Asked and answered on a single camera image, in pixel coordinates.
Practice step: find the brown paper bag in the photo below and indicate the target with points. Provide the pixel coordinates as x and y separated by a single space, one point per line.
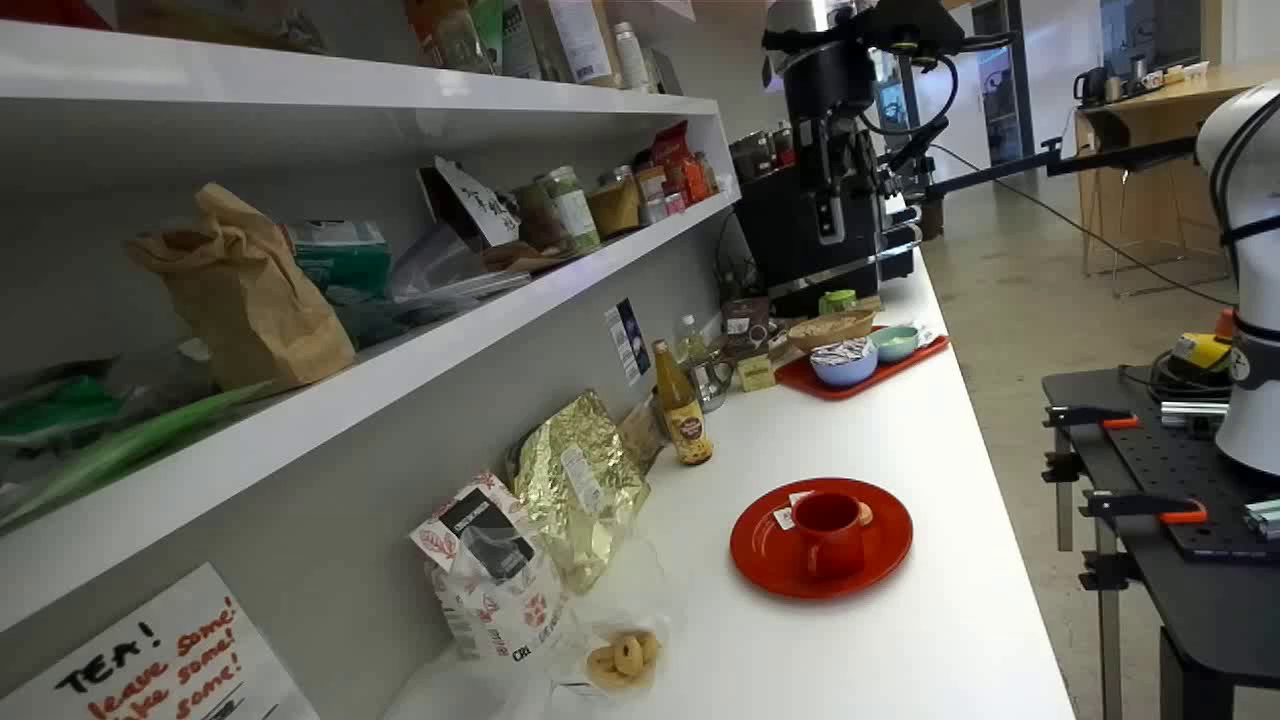
241 292

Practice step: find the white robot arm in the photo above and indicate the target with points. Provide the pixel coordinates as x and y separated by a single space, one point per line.
1240 155

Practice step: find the gold foil bag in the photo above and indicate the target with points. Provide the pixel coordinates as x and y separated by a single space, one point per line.
576 490

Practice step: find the white wall shelf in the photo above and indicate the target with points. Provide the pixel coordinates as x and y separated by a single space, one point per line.
138 118

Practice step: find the orange handled clamp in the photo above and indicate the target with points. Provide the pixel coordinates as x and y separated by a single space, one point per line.
1146 507

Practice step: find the yellow sauce bottle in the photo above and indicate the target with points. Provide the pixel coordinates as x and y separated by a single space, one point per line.
680 410

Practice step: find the red cup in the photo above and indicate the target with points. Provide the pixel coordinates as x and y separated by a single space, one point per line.
829 516

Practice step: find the black coffee machine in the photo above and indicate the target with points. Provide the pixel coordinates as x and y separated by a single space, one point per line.
820 222

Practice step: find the green bowl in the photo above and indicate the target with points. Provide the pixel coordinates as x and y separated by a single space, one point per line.
896 343

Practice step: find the green plastic package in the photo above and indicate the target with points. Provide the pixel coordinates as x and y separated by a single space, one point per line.
118 454

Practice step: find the white printed coffee bag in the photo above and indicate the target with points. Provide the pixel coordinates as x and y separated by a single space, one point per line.
497 588

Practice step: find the bagged ring cookie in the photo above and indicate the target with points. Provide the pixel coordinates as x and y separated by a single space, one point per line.
609 652

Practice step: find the black robot table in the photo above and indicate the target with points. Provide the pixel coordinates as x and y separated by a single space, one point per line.
1213 588

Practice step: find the glass jar green lid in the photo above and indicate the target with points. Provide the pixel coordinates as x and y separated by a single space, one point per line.
569 208

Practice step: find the white tea sign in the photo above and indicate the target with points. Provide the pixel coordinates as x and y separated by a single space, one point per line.
186 652

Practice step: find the blue bowl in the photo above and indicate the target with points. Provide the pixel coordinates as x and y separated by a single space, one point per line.
845 361

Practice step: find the red plate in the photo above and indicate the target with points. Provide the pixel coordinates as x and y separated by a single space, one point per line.
772 558

